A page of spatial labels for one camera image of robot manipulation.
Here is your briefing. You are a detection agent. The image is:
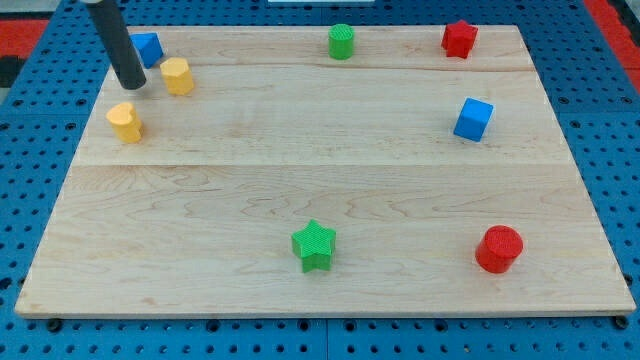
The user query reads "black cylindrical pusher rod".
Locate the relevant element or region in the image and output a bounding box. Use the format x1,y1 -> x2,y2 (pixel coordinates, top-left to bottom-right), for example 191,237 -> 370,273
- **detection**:
85,0 -> 146,90

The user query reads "yellow hexagon block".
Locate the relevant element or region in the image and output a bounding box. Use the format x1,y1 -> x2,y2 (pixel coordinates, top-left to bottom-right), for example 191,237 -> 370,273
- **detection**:
160,57 -> 195,95

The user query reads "blue triangle block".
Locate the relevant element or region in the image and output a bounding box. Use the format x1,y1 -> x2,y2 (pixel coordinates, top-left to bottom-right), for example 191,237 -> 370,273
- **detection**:
130,33 -> 164,69

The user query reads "yellow heart block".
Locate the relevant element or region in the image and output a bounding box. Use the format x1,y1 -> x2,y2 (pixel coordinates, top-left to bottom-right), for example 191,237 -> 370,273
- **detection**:
105,102 -> 143,143

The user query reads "green cylinder block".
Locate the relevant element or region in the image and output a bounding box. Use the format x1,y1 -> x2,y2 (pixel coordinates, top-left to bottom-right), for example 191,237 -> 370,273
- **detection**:
328,23 -> 355,60

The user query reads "light wooden board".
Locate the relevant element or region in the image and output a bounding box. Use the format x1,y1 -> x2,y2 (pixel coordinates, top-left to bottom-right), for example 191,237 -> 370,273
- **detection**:
15,25 -> 636,319

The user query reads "green star block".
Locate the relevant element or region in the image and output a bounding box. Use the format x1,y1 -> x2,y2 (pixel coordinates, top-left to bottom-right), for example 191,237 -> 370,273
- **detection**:
291,219 -> 337,273

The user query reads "red star block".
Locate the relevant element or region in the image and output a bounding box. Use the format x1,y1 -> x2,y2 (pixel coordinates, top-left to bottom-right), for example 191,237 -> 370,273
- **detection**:
441,20 -> 479,59

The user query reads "blue cube block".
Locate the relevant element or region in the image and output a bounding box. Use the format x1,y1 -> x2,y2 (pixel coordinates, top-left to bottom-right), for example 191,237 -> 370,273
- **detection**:
453,98 -> 495,142

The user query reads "red cylinder block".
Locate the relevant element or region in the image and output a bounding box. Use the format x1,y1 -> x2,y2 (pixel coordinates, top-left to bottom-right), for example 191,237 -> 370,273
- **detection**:
475,225 -> 524,274

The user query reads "blue perforated base mat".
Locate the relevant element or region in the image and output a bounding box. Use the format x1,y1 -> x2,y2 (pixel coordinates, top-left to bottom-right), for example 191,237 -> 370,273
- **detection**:
1,0 -> 639,359

